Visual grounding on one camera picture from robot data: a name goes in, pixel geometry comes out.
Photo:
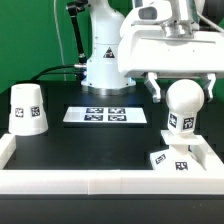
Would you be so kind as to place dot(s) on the white U-shaped fence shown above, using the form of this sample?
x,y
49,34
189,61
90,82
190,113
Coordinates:
x,y
95,182

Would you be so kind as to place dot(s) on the white marker tag plate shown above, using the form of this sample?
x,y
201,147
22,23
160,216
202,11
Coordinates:
x,y
105,115

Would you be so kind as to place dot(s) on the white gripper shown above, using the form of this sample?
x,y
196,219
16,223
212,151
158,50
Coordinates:
x,y
145,49

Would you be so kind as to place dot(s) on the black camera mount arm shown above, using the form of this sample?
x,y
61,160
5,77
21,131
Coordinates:
x,y
74,8

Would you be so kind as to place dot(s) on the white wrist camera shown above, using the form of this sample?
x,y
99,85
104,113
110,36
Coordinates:
x,y
154,13

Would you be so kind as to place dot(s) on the white lamp shade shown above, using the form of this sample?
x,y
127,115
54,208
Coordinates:
x,y
27,116

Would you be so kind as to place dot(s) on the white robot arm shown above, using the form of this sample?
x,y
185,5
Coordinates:
x,y
103,76

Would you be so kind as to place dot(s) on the white lamp bulb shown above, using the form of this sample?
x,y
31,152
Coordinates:
x,y
184,99

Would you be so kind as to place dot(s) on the white lamp base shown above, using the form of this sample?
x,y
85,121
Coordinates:
x,y
177,157

